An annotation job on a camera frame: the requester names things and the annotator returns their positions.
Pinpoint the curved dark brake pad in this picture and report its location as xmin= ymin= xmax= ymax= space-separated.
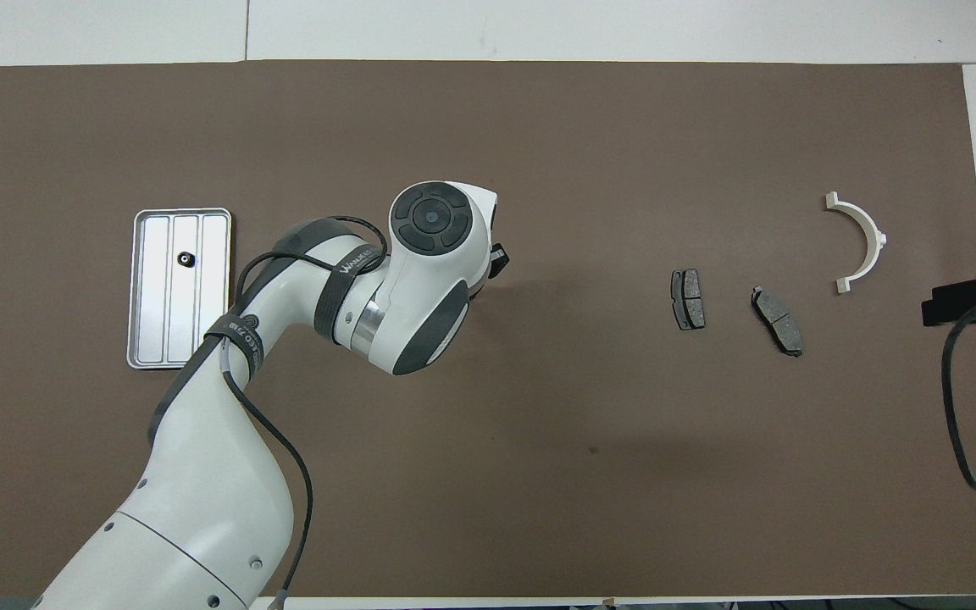
xmin=750 ymin=286 xmax=804 ymax=358

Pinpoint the silver metal tray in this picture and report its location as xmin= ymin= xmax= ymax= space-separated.
xmin=126 ymin=208 xmax=232 ymax=370

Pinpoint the brown table mat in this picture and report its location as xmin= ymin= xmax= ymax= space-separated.
xmin=0 ymin=61 xmax=976 ymax=598

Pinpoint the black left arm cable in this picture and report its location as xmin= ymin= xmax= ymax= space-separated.
xmin=221 ymin=216 xmax=391 ymax=610

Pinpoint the white half ring bracket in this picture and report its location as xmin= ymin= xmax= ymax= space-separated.
xmin=824 ymin=192 xmax=889 ymax=295

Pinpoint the rectangular dark brake pad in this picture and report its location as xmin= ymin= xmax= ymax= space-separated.
xmin=671 ymin=269 xmax=707 ymax=331

